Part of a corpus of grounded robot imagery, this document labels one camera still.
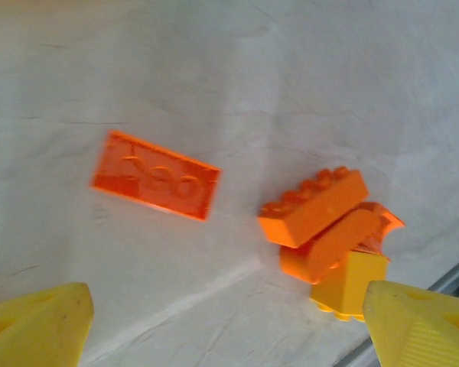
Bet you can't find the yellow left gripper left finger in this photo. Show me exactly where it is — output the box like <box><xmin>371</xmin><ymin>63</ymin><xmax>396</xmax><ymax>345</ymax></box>
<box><xmin>0</xmin><ymin>281</ymin><xmax>96</xmax><ymax>367</ymax></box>

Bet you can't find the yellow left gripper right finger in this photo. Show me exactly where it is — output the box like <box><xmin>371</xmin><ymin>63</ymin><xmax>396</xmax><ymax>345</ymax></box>
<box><xmin>362</xmin><ymin>280</ymin><xmax>459</xmax><ymax>367</ymax></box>

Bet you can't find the yellow square lego brick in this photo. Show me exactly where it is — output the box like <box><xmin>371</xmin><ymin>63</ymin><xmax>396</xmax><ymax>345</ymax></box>
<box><xmin>309</xmin><ymin>250</ymin><xmax>391</xmax><ymax>324</ymax></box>

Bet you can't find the orange curved lego piece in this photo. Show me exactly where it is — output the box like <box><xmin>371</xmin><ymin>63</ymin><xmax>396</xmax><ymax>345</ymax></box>
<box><xmin>279</xmin><ymin>201</ymin><xmax>407</xmax><ymax>286</ymax></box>

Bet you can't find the orange long lego brick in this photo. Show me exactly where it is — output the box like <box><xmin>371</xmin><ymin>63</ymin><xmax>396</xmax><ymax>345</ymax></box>
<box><xmin>256</xmin><ymin>165</ymin><xmax>370</xmax><ymax>248</ymax></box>

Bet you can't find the orange flat long lego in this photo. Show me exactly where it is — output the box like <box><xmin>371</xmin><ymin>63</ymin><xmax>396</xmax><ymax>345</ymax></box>
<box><xmin>88</xmin><ymin>129</ymin><xmax>223</xmax><ymax>223</ymax></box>

